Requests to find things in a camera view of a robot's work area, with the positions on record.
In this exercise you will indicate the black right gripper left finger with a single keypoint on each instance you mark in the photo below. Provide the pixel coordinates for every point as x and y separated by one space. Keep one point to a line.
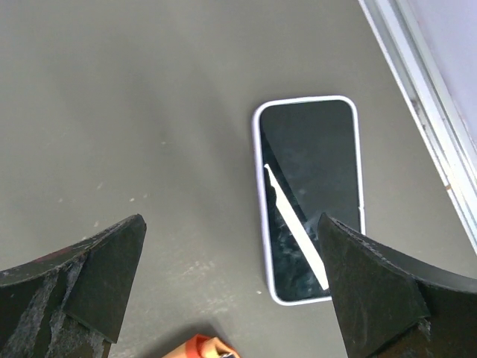
72 302

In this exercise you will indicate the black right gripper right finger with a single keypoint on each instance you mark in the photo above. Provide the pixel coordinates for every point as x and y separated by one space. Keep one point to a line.
389 304

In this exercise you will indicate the phone with lilac case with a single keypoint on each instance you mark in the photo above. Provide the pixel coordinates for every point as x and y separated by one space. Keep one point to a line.
307 154

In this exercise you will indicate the colourful patterned placemat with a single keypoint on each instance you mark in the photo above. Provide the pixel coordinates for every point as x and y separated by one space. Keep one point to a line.
201 346

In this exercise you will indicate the aluminium frame rail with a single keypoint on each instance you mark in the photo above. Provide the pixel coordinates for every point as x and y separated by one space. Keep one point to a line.
406 42

